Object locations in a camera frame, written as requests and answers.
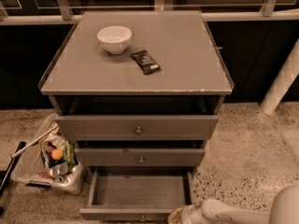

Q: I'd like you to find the grey drawer cabinet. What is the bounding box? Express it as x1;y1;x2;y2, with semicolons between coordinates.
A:
37;10;235;224

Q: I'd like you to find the silver can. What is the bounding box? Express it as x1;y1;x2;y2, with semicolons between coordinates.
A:
49;162;68;178

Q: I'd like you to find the orange ball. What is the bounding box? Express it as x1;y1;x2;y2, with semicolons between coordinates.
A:
51;149;64;161

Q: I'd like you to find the grey drawer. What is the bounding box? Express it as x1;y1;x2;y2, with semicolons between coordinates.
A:
55;115;219;141
76;141;205;167
80;166;195;223

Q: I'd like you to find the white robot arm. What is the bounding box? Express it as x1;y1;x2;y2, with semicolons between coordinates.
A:
168;185;299;224

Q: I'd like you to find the grey middle drawer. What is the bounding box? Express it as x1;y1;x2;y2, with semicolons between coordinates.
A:
76;141;205;167

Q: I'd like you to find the metal railing frame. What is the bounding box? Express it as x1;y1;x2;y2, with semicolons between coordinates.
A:
0;0;299;25

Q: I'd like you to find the white stick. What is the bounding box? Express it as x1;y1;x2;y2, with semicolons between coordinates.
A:
10;124;58;159

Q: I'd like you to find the white ceramic bowl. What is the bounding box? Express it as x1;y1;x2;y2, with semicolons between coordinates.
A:
97;26;133;54

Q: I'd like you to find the black snack bar wrapper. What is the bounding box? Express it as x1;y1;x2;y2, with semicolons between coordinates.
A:
131;50;160;75

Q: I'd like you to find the clear plastic storage bin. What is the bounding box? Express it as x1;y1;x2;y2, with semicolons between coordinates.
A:
12;114;85;195

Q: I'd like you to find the green snack packet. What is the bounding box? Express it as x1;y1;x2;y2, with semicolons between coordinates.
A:
64;141;76;168

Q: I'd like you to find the white diagonal post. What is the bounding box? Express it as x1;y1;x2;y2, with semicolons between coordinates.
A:
260;38;299;115

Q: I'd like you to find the grey bottom drawer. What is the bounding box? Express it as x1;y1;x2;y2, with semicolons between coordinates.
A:
80;166;195;223

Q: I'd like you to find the grey top drawer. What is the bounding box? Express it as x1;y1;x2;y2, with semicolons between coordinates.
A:
55;115;219;141

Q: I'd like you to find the black flat bar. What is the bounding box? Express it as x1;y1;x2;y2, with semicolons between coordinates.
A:
0;142;26;197

